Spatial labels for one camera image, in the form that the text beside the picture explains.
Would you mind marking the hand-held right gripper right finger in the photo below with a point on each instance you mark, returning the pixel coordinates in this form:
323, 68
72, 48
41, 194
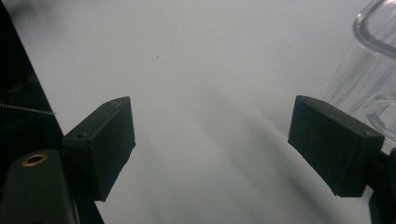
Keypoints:
336, 149

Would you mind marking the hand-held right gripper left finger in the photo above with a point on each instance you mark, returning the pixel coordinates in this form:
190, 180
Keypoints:
102, 146

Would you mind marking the clear acrylic rack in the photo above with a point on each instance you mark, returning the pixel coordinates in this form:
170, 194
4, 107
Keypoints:
367, 74

